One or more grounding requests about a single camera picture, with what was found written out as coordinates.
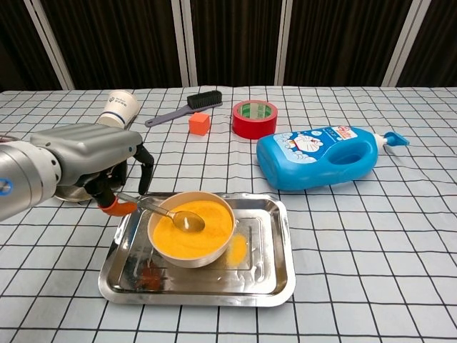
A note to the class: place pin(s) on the orange cube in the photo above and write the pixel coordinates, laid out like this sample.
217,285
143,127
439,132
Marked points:
198,125

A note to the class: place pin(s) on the round steel plate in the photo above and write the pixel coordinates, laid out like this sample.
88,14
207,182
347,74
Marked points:
71,194

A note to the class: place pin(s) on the rectangular steel tray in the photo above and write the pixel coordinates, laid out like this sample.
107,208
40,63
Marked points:
214,282

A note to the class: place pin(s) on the white paper cup blue logo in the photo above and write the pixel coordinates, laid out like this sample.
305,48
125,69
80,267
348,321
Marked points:
119,105

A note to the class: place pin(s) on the blue pump detergent bottle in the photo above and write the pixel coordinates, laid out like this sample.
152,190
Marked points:
292,168

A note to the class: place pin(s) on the black screen panel white frame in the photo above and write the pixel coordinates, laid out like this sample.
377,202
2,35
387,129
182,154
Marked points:
235,43
439,43
339,43
118,43
14,43

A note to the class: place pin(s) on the grey brush black bristles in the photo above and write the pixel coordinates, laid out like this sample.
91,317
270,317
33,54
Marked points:
205,99

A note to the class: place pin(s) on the metal spoon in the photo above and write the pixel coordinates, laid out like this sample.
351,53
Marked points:
189,223

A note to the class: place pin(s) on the red tape roll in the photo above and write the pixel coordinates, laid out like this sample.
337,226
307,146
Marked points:
250,129

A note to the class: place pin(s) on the white grid-patterned tablecloth table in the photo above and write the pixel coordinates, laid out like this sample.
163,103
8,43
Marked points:
357,250

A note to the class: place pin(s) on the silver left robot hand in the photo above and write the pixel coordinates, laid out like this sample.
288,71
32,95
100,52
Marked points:
93,146

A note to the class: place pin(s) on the beige bowl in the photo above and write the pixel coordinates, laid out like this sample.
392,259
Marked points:
189,263

